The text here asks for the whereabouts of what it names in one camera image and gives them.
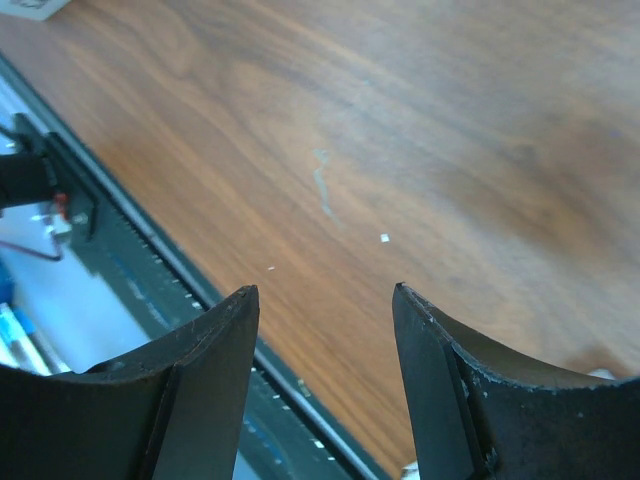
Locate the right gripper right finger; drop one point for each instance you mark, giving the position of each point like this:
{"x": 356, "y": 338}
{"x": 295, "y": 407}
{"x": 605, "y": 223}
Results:
{"x": 481, "y": 410}

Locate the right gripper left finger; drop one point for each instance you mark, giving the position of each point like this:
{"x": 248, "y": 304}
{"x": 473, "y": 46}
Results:
{"x": 170, "y": 409}

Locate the white Harry's box right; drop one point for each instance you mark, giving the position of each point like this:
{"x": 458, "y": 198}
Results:
{"x": 37, "y": 10}

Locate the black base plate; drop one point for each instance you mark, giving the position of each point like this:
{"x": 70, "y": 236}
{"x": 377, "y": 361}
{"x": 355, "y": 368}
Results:
{"x": 116, "y": 282}

